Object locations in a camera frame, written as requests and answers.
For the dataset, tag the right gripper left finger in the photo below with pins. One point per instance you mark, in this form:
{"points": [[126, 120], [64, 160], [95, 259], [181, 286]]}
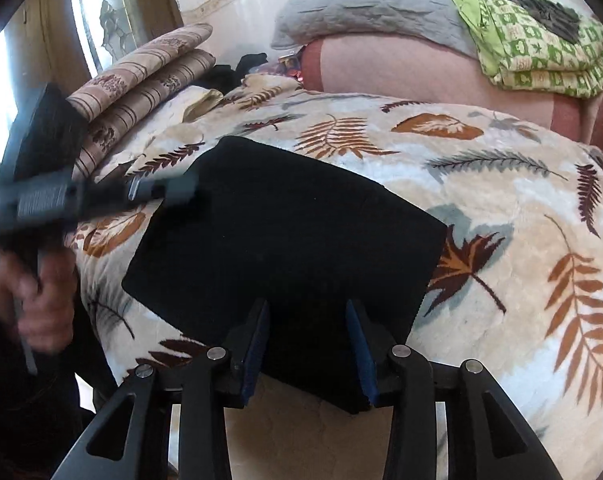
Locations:
{"points": [[129, 436]]}

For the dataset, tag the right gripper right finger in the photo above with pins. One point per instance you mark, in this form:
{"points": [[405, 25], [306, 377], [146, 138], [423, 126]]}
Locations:
{"points": [[487, 436]]}

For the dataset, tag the black pants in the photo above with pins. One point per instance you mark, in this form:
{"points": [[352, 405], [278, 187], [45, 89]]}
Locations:
{"points": [[283, 251]]}

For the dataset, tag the person's left hand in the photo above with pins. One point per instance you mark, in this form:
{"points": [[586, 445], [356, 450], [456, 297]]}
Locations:
{"points": [[38, 307]]}

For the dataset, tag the striped floral upper cushion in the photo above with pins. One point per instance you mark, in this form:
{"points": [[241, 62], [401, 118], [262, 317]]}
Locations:
{"points": [[134, 68]]}

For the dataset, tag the leaf pattern fleece blanket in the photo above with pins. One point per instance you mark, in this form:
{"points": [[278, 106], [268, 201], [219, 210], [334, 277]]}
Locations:
{"points": [[519, 285]]}

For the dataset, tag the cream yellow-trimmed cloth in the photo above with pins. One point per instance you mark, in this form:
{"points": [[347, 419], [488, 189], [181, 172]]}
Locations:
{"points": [[199, 102]]}

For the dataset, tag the small black garment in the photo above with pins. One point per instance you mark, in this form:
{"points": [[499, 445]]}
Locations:
{"points": [[224, 78]]}

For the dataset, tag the colourful printed packet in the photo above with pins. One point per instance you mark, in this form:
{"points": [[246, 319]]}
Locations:
{"points": [[286, 66]]}

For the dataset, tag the green patterned folded cloth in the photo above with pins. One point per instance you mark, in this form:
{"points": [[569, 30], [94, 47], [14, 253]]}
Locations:
{"points": [[516, 52]]}

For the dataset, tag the grey quilted pillow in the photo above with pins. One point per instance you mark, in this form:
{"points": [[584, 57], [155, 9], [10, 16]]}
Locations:
{"points": [[302, 21]]}

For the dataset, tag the dark grey ribbed garment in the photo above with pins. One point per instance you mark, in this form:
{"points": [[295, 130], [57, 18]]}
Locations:
{"points": [[562, 21]]}

